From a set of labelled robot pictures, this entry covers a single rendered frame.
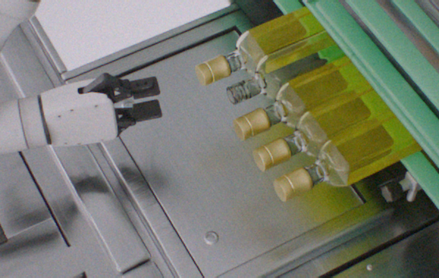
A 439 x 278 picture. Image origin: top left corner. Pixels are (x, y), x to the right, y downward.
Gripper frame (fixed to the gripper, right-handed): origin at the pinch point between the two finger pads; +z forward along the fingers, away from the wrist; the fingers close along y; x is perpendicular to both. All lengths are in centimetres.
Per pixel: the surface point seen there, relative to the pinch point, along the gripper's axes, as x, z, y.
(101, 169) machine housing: -1.9, -8.6, -12.9
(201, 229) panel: -16.3, 4.0, -12.5
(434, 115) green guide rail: -17.1, 37.4, 6.0
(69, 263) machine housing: -16.0, -16.1, -14.8
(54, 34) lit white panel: 26.8, -11.7, -11.9
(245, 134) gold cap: -10.4, 12.2, 0.8
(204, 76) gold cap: 1.1, 9.1, 1.1
